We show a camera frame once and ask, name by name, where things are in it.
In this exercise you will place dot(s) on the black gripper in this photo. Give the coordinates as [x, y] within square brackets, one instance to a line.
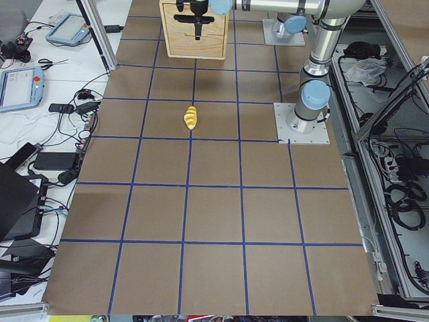
[199, 7]

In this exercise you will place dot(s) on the wooden drawer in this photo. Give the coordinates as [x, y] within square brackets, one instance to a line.
[189, 24]
[183, 45]

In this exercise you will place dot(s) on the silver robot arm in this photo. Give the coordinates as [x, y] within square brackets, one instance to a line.
[289, 24]
[331, 17]

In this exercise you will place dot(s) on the light wooden drawer cabinet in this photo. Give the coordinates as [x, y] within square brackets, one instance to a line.
[168, 8]

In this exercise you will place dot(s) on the yellow toy bread roll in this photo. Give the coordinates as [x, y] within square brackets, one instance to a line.
[190, 117]

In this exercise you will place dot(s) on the far blue teach pendant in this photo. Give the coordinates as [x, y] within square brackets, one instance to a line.
[70, 31]

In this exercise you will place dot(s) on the blue teach pendant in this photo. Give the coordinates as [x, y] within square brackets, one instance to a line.
[70, 31]
[21, 88]

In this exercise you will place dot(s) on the black scissors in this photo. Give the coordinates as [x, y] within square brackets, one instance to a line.
[45, 63]

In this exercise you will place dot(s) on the white crumpled cloth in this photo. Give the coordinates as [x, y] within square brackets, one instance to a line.
[366, 71]

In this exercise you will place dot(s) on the near blue teach pendant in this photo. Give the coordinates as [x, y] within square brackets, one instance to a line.
[21, 88]

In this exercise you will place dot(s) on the black power adapter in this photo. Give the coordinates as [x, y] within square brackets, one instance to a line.
[55, 160]

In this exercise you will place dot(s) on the black laptop computer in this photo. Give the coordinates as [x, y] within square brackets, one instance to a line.
[22, 199]

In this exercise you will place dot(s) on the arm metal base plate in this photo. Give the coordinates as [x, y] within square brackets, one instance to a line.
[272, 40]
[293, 130]

